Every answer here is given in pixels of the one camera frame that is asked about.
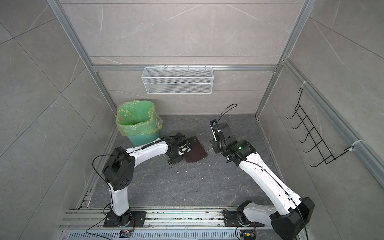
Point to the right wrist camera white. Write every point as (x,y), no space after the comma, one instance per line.
(213,125)

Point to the white wire mesh basket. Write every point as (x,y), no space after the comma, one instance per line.
(178,80)

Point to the aluminium rail front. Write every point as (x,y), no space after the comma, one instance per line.
(195,217)

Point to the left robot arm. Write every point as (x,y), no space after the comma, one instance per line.
(119,169)

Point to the black wire hook rack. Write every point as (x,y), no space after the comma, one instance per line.
(314,135)

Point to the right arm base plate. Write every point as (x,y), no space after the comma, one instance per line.
(235,219)

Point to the green plastic trash bin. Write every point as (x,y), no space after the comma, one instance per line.
(142,136)

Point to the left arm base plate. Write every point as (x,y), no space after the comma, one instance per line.
(129,219)

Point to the dark brown dustpan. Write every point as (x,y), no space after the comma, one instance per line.
(196,154)

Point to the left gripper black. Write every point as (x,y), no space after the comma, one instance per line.
(178,159)

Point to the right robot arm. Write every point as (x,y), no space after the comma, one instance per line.
(289,214)

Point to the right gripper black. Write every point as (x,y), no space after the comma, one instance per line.
(215,146)

